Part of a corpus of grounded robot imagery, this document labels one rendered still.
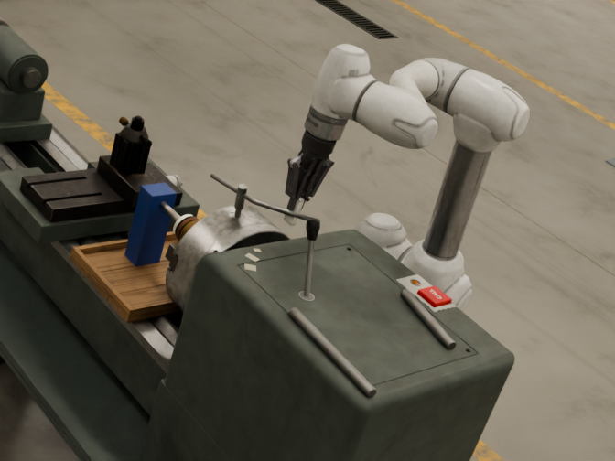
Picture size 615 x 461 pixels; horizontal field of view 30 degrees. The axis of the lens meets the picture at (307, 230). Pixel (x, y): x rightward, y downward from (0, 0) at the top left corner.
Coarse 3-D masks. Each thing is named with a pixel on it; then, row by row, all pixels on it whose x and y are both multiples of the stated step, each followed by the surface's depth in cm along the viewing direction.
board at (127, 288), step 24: (120, 240) 318; (168, 240) 328; (96, 264) 308; (120, 264) 311; (168, 264) 317; (96, 288) 301; (120, 288) 301; (144, 288) 304; (120, 312) 294; (144, 312) 294; (168, 312) 300
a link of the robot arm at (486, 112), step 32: (480, 96) 290; (512, 96) 291; (480, 128) 293; (512, 128) 290; (480, 160) 302; (448, 192) 310; (448, 224) 314; (416, 256) 324; (448, 256) 322; (448, 288) 324
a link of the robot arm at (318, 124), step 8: (312, 112) 254; (312, 120) 255; (320, 120) 253; (328, 120) 253; (336, 120) 253; (344, 120) 255; (312, 128) 255; (320, 128) 254; (328, 128) 254; (336, 128) 254; (344, 128) 257; (320, 136) 255; (328, 136) 255; (336, 136) 256
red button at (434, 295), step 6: (426, 288) 267; (432, 288) 268; (438, 288) 269; (420, 294) 265; (426, 294) 265; (432, 294) 266; (438, 294) 267; (444, 294) 267; (426, 300) 264; (432, 300) 263; (438, 300) 264; (444, 300) 265; (450, 300) 266
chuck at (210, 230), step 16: (224, 208) 280; (208, 224) 276; (224, 224) 275; (240, 224) 276; (272, 224) 282; (192, 240) 275; (208, 240) 273; (192, 256) 273; (176, 272) 277; (192, 272) 273; (176, 288) 278; (176, 304) 285
